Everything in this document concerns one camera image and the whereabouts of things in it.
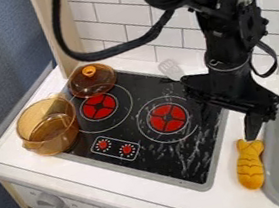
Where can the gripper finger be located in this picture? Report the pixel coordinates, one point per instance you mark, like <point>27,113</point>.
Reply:
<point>253,128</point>

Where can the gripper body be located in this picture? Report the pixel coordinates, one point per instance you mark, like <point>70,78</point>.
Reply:
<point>230,88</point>

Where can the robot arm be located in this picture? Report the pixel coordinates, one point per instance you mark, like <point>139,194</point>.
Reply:
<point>220,10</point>

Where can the grey spatula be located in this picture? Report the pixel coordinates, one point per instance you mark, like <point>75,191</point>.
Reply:
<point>170,68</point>

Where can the toy stove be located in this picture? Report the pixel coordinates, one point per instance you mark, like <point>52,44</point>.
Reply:
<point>153,140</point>

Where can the yellow toy fish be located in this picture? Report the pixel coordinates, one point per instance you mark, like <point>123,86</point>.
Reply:
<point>251,166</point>

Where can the orange transparent lid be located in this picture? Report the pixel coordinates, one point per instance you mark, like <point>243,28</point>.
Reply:
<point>92,81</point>

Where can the orange transparent pot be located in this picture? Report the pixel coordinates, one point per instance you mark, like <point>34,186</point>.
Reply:
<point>49,128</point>

